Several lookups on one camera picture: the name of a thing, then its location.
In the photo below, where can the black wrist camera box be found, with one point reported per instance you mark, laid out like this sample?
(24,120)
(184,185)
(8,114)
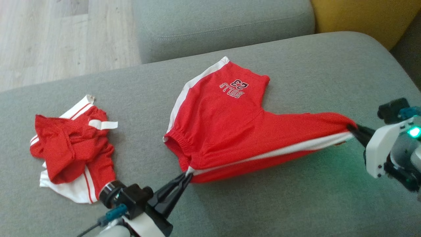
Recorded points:
(131,197)
(391,110)

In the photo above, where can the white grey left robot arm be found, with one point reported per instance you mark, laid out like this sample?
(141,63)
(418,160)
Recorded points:
(111,232)

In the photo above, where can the red white basketball jersey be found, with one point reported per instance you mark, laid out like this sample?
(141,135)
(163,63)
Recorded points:
(72,144)

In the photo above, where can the red shorts with white stripe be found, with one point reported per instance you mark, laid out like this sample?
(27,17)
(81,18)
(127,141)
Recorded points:
(223,125)

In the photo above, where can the long yellow sofa back cushion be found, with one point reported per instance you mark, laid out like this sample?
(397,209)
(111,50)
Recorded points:
(361,16)

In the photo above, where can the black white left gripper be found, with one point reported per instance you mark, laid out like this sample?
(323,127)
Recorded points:
(154,227)

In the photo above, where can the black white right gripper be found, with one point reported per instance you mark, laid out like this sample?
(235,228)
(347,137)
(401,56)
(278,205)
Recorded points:
(381,144)

